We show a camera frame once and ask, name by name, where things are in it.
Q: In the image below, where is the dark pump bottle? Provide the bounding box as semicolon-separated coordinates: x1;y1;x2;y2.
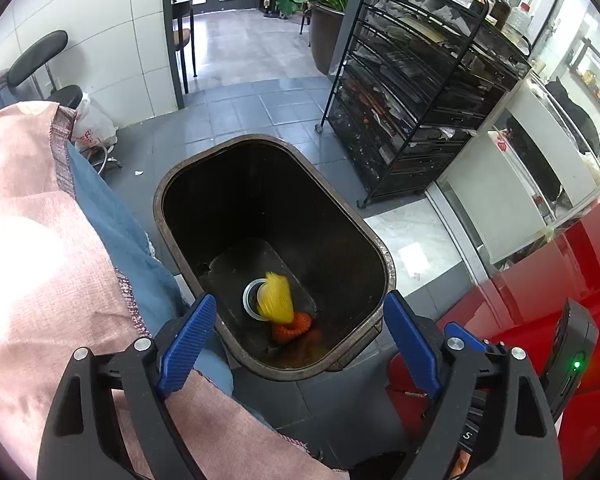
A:
489;0;514;32

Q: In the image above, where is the blue grey cloth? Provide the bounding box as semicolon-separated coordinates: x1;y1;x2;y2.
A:
0;76;235;401

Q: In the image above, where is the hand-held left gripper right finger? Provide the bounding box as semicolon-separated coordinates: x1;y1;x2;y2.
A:
382;290;563;480

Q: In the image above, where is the dark brown planter pot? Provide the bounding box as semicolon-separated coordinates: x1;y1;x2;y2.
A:
310;2;351;77

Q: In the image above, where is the black wire rolling rack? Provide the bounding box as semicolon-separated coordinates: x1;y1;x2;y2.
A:
316;0;533;209

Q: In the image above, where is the white display cabinet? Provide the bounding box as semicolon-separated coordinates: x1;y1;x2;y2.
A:
426;72;600;288

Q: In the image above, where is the red glossy cabinet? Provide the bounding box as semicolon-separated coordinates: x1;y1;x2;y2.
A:
387;195;600;480

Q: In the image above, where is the white plastic bag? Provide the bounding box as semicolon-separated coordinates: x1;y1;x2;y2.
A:
72;92;119;153

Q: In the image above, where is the black chair with wooden seat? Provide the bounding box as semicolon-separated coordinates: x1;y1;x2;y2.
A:
171;0;197;96

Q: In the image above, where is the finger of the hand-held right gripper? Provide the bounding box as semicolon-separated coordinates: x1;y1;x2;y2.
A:
444;322;507;357

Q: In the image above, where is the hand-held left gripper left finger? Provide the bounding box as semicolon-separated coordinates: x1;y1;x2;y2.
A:
37;294;218;480

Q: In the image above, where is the clear plastic jar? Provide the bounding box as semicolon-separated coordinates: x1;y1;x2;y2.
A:
505;2;534;47

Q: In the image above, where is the pink dotted blanket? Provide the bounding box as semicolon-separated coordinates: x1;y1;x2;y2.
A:
0;101;351;480

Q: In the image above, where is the dark brown trash bin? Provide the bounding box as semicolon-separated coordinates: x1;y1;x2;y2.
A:
153;133;397;382

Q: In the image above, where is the yellow foam net sleeve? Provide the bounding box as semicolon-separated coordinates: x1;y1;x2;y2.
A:
257;271;295;324

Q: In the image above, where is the orange foam net sleeve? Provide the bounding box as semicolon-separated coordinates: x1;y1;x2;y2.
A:
271;311;313;346

